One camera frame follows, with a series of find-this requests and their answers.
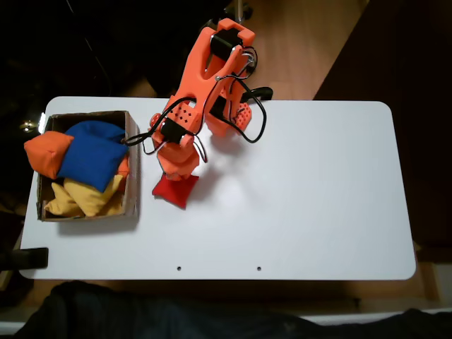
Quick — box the brown cardboard box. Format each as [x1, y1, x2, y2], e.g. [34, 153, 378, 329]
[36, 110, 141, 222]

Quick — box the grey office chair base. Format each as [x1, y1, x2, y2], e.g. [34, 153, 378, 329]
[199, 0, 254, 29]

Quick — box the large orange bean bag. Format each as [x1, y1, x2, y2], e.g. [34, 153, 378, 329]
[23, 131, 74, 180]

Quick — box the small orange bean bag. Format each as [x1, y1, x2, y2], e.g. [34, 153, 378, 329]
[116, 155, 130, 194]

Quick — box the blue bean bag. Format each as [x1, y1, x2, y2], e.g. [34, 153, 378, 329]
[55, 120, 130, 194]

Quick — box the black clamp at table corner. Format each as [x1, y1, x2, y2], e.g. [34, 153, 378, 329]
[0, 246, 49, 271]

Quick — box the yellow bean bag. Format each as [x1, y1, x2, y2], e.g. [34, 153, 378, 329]
[44, 182, 85, 217]
[62, 174, 124, 217]

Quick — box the red bean bag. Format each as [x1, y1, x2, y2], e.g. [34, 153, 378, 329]
[151, 174, 200, 210]

